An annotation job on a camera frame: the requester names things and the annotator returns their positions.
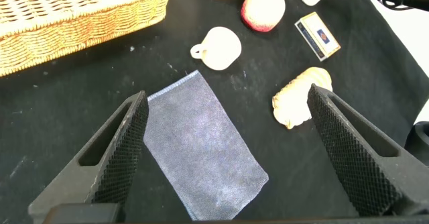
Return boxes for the striped bread loaf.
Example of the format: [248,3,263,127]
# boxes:
[271,66,333,130]

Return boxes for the wicker basket holding household items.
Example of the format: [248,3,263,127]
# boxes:
[0,0,178,77]

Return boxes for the small cream espresso cup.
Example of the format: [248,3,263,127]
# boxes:
[190,26,243,71]

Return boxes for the grey folded towel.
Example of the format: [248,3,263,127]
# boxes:
[143,70,269,221]

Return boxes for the cream playing card box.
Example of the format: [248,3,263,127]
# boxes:
[294,11,342,62]

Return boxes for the black table cloth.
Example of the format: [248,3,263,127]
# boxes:
[0,0,429,224]

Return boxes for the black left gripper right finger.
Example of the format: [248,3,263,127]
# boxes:
[306,82,429,217]

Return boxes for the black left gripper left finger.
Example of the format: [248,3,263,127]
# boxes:
[27,90,149,224]

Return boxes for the red apple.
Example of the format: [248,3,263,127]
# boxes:
[241,0,286,33]

